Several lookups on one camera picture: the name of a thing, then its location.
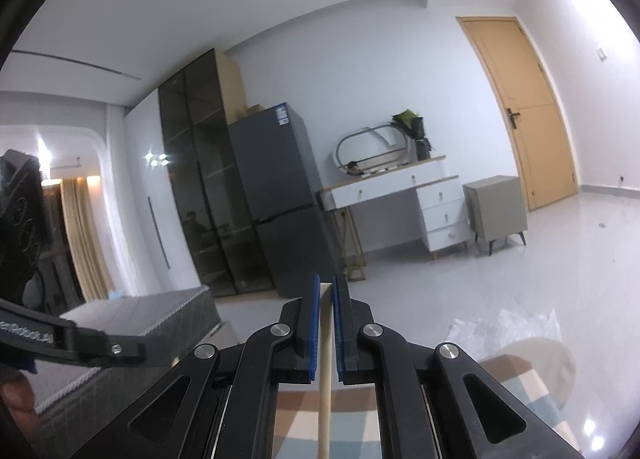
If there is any clear plastic sheet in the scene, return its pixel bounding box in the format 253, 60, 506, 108
444, 306, 562, 361

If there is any potted plant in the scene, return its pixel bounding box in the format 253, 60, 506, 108
391, 109, 434, 162

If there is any grey bench sofa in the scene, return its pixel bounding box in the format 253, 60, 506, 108
42, 286, 241, 417

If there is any white dressing table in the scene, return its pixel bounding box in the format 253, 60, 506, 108
316, 155, 472, 285

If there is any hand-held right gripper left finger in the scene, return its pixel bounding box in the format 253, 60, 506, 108
70, 275, 321, 459

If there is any oval mirror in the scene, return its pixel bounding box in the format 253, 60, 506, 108
332, 121, 418, 174

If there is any person's left hand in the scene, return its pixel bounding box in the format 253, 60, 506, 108
0, 373, 38, 440

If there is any plaid tablecloth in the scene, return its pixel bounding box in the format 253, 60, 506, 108
270, 354, 568, 459

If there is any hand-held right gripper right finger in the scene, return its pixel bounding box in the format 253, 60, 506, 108
332, 275, 583, 459

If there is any white wardrobe with black handle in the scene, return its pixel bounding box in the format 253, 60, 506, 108
124, 89, 201, 296

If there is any grey nightstand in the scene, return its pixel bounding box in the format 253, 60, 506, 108
462, 175, 531, 256

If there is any beige curtain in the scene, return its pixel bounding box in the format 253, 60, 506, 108
60, 178, 117, 303

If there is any dark glass wardrobe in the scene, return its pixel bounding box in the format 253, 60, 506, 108
157, 49, 277, 298

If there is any grey refrigerator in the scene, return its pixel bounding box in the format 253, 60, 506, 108
228, 101, 347, 299

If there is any light wooden cabinet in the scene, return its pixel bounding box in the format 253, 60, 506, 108
217, 51, 249, 126

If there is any yellow wooden door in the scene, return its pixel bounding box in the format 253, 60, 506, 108
455, 16, 580, 212

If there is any wooden chopstick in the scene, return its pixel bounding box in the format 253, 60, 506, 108
316, 282, 335, 459

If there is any white round stool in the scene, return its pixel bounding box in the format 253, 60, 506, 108
492, 337, 577, 411

